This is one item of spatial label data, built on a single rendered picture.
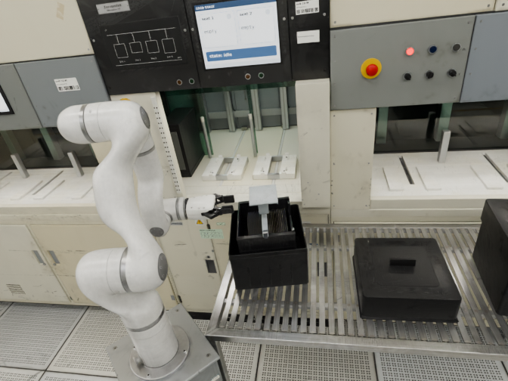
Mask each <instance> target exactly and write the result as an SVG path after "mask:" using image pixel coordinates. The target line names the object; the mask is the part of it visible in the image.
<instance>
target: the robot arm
mask: <svg viewBox="0 0 508 381"><path fill-rule="evenodd" d="M57 128H58V131H59V132H60V133H61V135H62V136H63V137H64V138H65V139H67V140H68V141H70V142H73V143H76V144H93V143H101V142H108V141H111V142H112V147H111V150H110V152H109V153H108V155H107V156H106V157H105V158H104V160H103V161H102V162H101V163H100V164H99V165H98V167H97V168H96V169H95V171H94V174H93V177H92V186H93V191H94V201H95V205H96V208H97V211H98V215H99V216H100V218H101V220H102V222H103V223H104V224H105V225H106V226H107V227H109V228H110V229H112V230H113V231H115V232H116V233H118V234H119V235H120V236H121V237H122V238H123V239H124V240H125V242H126V243H127V247H118V248H109V249H98V250H95V251H92V252H89V253H87V254H86V255H84V256H83V257H82V258H81V259H80V261H79V263H78V265H77V267H76V282H77V285H78V287H79V288H80V290H81V291H82V293H83V294H84V295H85V296H86V297H87V298H88V299H90V300H91V301H93V302H94V303H96V304H97V305H99V306H101V307H103V308H105V309H107V310H109V311H111V312H113V313H115V314H117V315H119V316H120V318H121V320H122V322H123V324H124V326H125V328H126V330H127V332H128V334H129V336H130V338H131V340H132V342H133V344H134V346H133V349H132V351H131V354H130V359H129V361H130V366H131V369H132V371H133V373H134V375H136V377H138V378H140V379H142V380H145V381H157V380H161V379H165V378H166V377H168V376H171V375H172V374H173V373H174V372H176V371H177V370H178V369H179V368H180V367H181V366H182V364H183V363H184V362H185V360H186V359H187V356H188V353H189V350H190V341H189V338H188V336H187V334H186V332H185V331H184V330H183V329H181V328H180V327H178V326H175V325H171V322H170V320H169V316H168V315H167V312H166V309H165V306H164V304H163V301H162V299H161V297H160V295H159V293H158V292H157V291H156V290H155V289H156V288H157V287H159V286H161V285H162V284H163V282H164V281H165V279H166V276H167V275H168V274H167V273H168V262H167V259H166V256H165V254H164V252H163V250H162V248H161V247H160V245H159V244H158V243H157V241H156V240H155V238H154V237H153V236H155V237H163V236H165V235H166V234H167V232H168V231H169V228H170V224H171V222H173V221H182V220H187V219H192V220H206V219H214V218H215V217H217V216H219V215H223V214H229V213H234V207H233V205H229V206H221V207H217V204H219V203H234V202H235V200H234V195H225V196H223V195H219V194H213V195H203V196H198V197H191V198H186V197H178V198H170V199H163V181H164V175H163V169H162V166H161V163H160V159H159V157H158V154H157V151H156V147H155V144H154V142H153V138H152V135H151V133H150V119H149V116H148V114H147V112H146V111H145V109H144V108H143V107H142V106H141V105H140V104H138V103H136V102H134V101H126V100H123V101H105V102H99V103H92V104H80V105H74V106H71V107H68V108H66V109H65V110H63V111H62V112H61V113H60V114H59V116H58V118H57ZM133 169H134V171H135V174H136V177H137V180H138V205H137V201H136V196H135V186H134V179H133ZM217 199H218V200H220V201H217ZM138 207H139V209H138ZM139 210H140V212H139Z"/></svg>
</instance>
